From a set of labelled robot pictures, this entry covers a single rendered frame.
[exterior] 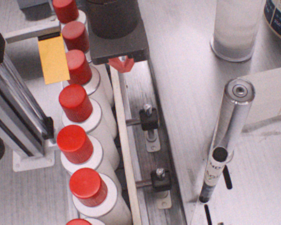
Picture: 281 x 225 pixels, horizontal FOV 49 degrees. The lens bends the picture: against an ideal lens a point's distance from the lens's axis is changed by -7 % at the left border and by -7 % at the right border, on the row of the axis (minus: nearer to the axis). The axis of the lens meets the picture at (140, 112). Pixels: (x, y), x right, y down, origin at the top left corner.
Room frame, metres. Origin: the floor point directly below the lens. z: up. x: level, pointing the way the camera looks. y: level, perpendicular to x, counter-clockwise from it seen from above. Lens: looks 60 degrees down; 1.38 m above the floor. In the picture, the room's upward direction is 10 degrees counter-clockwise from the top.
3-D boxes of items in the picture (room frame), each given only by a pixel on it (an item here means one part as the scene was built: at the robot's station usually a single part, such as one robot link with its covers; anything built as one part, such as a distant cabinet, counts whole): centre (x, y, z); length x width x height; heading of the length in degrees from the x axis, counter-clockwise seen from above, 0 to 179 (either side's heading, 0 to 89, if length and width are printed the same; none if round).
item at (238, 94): (0.19, -0.12, 0.97); 0.05 x 0.05 x 0.19
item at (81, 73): (0.26, 0.07, 0.98); 0.05 x 0.05 x 0.20
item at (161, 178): (0.15, 0.00, 0.89); 0.06 x 0.03 x 0.12; 90
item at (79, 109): (0.21, 0.07, 0.98); 0.05 x 0.05 x 0.20
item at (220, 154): (0.12, -0.07, 0.97); 0.02 x 0.02 x 0.19
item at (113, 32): (0.29, 0.01, 1.13); 0.10 x 0.07 x 0.07; 0
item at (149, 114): (0.26, -0.01, 0.89); 0.03 x 0.03 x 0.12; 0
